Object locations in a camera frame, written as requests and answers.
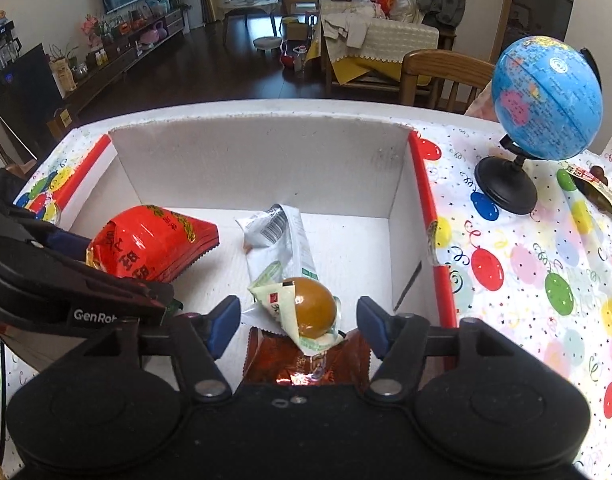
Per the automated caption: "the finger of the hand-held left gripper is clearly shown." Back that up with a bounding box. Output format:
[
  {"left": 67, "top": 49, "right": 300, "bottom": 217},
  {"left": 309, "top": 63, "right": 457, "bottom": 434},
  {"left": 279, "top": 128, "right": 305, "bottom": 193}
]
[
  {"left": 0, "top": 236, "right": 175, "bottom": 314},
  {"left": 0, "top": 206, "right": 92, "bottom": 262}
]

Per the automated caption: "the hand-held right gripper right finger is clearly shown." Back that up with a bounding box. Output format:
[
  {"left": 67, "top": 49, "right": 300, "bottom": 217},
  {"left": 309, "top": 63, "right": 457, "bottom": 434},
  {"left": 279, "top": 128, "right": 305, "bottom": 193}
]
[{"left": 356, "top": 296, "right": 519, "bottom": 403}]

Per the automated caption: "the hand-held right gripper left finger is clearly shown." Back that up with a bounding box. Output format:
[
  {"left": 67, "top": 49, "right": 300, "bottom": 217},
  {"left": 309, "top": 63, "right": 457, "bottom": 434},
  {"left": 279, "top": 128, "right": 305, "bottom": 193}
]
[{"left": 83, "top": 295, "right": 241, "bottom": 403}]

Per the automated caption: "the red brown snack packet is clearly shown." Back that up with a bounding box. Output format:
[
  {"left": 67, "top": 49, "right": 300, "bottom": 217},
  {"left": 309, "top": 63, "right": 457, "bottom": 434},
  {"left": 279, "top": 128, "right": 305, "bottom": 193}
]
[{"left": 242, "top": 326, "right": 371, "bottom": 389}]

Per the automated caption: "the braised egg packet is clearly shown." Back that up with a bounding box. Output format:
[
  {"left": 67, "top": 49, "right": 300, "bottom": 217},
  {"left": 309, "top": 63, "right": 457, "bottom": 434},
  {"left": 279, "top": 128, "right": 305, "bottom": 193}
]
[{"left": 248, "top": 276, "right": 345, "bottom": 356}]

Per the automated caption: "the red snack bag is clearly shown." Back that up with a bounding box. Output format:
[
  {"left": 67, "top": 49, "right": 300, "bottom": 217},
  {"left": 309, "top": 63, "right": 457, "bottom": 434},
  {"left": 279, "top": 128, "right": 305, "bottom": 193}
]
[{"left": 86, "top": 204, "right": 221, "bottom": 284}]

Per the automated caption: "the white silver snack packet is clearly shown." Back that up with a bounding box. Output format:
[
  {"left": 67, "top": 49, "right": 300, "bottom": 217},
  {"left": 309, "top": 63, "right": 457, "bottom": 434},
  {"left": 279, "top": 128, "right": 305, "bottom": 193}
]
[{"left": 236, "top": 203, "right": 317, "bottom": 301}]

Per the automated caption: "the red cardboard box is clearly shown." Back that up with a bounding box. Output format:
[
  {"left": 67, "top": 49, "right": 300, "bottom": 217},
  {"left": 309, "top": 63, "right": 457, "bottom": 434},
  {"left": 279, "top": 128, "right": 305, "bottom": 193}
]
[{"left": 50, "top": 110, "right": 459, "bottom": 391}]

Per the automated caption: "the black jacket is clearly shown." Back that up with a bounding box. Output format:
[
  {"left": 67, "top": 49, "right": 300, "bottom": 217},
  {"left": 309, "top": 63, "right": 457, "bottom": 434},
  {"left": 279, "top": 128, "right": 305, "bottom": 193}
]
[{"left": 0, "top": 167, "right": 37, "bottom": 211}]

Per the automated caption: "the brown paper bag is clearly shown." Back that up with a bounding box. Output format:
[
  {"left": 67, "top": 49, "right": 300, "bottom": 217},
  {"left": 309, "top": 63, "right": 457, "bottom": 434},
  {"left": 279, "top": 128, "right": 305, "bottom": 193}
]
[{"left": 46, "top": 107, "right": 79, "bottom": 142}]

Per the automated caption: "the balloon print tablecloth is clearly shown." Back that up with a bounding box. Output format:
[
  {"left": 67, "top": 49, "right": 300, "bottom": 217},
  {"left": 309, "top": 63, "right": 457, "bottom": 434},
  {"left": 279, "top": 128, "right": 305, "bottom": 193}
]
[{"left": 0, "top": 120, "right": 612, "bottom": 467}]

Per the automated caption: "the black side cabinet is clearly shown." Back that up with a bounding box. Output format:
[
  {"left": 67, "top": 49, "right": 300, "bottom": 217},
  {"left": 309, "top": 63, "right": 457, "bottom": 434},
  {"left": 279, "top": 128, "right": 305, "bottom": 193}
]
[{"left": 0, "top": 42, "right": 67, "bottom": 161}]

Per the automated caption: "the dark tv cabinet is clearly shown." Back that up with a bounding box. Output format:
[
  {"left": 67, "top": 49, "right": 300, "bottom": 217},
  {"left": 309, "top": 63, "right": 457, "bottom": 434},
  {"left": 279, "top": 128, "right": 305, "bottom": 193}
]
[{"left": 50, "top": 7, "right": 187, "bottom": 111}]

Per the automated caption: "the pink cloth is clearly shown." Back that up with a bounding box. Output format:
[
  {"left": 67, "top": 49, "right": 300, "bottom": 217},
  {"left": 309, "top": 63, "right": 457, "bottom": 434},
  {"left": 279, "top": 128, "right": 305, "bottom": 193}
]
[{"left": 465, "top": 80, "right": 502, "bottom": 122}]

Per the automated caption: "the wooden dining chair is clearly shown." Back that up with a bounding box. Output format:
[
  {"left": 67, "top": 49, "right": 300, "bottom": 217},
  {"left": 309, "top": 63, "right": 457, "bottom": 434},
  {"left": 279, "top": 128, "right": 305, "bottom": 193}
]
[{"left": 400, "top": 49, "right": 497, "bottom": 114}]

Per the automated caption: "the dark snack wrapper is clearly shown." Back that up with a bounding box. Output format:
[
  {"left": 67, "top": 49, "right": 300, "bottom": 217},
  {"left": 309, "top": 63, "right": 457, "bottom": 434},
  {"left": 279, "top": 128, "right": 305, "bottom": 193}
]
[{"left": 561, "top": 160, "right": 612, "bottom": 222}]

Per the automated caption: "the sofa with cream cover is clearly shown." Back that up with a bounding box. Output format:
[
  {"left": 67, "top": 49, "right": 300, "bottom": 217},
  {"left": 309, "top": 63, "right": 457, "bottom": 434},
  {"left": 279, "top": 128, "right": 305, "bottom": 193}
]
[{"left": 306, "top": 0, "right": 443, "bottom": 99}]

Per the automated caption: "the round stool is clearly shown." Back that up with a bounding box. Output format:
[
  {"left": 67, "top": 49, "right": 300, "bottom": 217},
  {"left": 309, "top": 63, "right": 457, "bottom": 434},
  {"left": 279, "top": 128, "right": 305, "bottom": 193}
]
[{"left": 252, "top": 36, "right": 285, "bottom": 56}]

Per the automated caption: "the blue desk globe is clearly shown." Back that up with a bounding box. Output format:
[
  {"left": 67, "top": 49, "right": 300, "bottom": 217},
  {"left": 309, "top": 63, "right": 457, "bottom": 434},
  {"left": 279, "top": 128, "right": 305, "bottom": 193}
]
[{"left": 475, "top": 36, "right": 604, "bottom": 216}]

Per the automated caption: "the wooden coffee table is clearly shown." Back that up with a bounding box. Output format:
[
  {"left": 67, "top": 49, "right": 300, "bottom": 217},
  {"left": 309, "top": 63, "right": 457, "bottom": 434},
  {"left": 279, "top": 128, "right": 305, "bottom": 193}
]
[{"left": 218, "top": 0, "right": 291, "bottom": 44}]

